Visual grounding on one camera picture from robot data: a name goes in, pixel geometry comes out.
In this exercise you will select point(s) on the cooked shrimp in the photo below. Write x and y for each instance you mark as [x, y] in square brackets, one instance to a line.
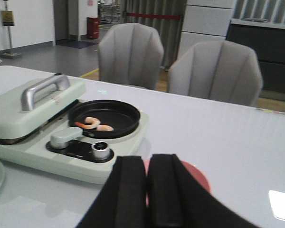
[104, 127]
[90, 123]

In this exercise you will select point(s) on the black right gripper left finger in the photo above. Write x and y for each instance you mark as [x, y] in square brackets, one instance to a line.
[121, 203]

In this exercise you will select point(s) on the red barrier belt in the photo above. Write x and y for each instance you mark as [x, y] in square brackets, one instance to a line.
[151, 16]

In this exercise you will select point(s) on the silver control knob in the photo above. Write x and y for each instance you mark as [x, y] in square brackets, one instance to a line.
[59, 141]
[100, 150]

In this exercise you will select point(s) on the right silver control knob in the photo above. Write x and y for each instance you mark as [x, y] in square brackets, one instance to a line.
[100, 150]

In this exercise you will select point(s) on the mint green breakfast maker base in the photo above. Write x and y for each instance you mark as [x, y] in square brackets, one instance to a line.
[76, 160]

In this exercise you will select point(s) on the red floor bin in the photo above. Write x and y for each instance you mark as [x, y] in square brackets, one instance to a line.
[92, 27]

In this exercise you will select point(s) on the white refrigerator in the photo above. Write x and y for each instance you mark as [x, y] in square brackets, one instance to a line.
[205, 20]

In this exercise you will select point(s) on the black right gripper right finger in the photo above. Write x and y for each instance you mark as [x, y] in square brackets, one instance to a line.
[177, 200]

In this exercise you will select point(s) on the left silver control knob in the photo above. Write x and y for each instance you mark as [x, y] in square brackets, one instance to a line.
[59, 141]

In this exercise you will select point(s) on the grey upholstered chair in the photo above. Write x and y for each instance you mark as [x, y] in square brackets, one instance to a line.
[131, 54]
[217, 70]

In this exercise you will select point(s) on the pink plastic bowl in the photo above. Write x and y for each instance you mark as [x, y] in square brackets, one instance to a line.
[192, 169]

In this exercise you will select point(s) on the yellow sign on stand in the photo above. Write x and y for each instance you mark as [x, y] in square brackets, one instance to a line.
[8, 21]

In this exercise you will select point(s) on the dark grey kitchen counter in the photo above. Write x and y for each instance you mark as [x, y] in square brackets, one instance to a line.
[268, 41]

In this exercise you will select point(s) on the right grey upholstered chair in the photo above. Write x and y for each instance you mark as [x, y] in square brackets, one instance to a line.
[217, 70]

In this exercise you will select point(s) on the mint green sandwich maker lid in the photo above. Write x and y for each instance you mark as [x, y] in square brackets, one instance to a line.
[27, 107]

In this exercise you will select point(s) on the left grey upholstered chair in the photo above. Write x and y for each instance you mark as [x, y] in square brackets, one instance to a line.
[131, 54]

